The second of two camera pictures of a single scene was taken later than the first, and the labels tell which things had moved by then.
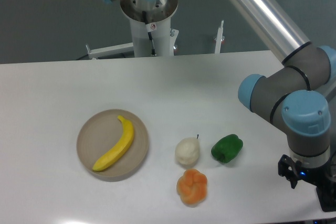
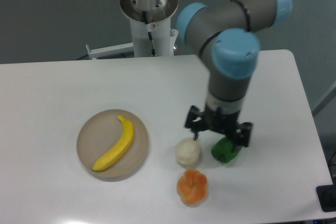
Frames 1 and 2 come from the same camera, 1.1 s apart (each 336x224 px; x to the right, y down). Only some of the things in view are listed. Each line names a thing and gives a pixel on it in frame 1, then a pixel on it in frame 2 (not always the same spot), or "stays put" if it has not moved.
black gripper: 324,175 -> 218,121
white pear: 187,150 stays put
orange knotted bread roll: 192,187 stays put
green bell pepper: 226,148 stays put
